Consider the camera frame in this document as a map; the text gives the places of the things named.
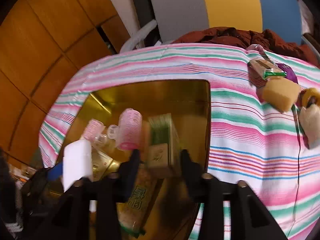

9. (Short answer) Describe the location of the pink hair roller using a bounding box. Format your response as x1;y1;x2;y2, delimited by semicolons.
80;119;108;147
107;108;142;151

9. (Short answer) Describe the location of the small green white box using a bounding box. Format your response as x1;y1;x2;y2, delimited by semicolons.
146;113;181;179

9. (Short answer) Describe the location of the yellow snack bag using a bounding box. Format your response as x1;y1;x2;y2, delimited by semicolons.
117;164;157;238

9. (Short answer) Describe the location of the white foam block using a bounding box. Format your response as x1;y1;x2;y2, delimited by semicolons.
62;139;93;192

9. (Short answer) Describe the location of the yellow sponge block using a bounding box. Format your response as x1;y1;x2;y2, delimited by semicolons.
261;77;300;112

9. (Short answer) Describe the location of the beige cloth bundle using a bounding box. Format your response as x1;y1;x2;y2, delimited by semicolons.
299;104;320;149

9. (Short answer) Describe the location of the purple snack packet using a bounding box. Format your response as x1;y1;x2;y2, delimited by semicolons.
276;63;298;84

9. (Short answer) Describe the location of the yellow knitted sock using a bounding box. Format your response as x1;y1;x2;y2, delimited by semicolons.
302;88;319;108

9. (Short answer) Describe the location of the green cracker packet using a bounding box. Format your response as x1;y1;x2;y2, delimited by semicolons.
248;59;287;80

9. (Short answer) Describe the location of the gold rectangular tray box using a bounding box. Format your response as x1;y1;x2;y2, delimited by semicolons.
64;80;210;239

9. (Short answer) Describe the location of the striped pink green bedsheet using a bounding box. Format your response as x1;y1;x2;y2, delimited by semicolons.
39;43;319;239

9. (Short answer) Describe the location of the grey yellow blue chair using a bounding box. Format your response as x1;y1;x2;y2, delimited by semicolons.
133;0;302;44

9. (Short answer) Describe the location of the dark red jacket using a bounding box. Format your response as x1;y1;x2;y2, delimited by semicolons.
174;27;319;67

